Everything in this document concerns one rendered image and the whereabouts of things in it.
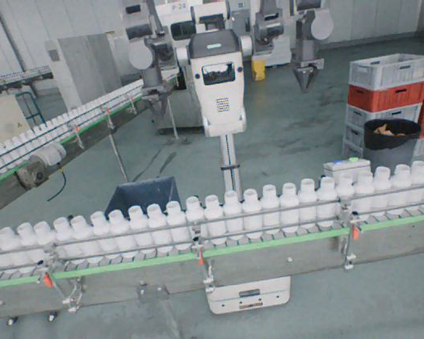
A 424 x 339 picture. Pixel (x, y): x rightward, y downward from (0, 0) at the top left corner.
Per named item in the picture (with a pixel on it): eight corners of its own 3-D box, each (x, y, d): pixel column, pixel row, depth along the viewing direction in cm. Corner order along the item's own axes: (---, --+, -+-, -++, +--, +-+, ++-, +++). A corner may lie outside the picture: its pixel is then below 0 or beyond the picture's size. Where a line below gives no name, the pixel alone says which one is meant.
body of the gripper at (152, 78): (141, 96, 71) (133, 68, 67) (147, 89, 80) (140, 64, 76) (165, 92, 71) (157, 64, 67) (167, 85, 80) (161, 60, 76)
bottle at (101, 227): (111, 246, 90) (93, 209, 81) (126, 246, 88) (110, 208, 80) (102, 259, 84) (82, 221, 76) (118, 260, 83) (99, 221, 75)
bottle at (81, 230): (90, 253, 88) (70, 215, 80) (107, 249, 89) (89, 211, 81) (86, 265, 83) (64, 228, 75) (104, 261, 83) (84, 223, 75)
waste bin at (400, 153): (371, 202, 237) (383, 139, 205) (346, 177, 276) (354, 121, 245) (417, 194, 236) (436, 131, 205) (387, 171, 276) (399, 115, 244)
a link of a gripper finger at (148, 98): (149, 124, 74) (139, 91, 70) (152, 117, 81) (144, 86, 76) (171, 120, 74) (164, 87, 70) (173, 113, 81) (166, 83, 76)
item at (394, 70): (374, 90, 239) (377, 66, 228) (346, 83, 274) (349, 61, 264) (428, 80, 245) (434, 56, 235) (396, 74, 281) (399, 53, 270)
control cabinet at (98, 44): (114, 106, 752) (90, 34, 658) (128, 105, 738) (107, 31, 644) (97, 115, 684) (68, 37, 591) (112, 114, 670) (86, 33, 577)
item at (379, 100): (371, 113, 250) (374, 90, 239) (346, 103, 286) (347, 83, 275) (424, 102, 256) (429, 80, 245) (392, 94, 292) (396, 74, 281)
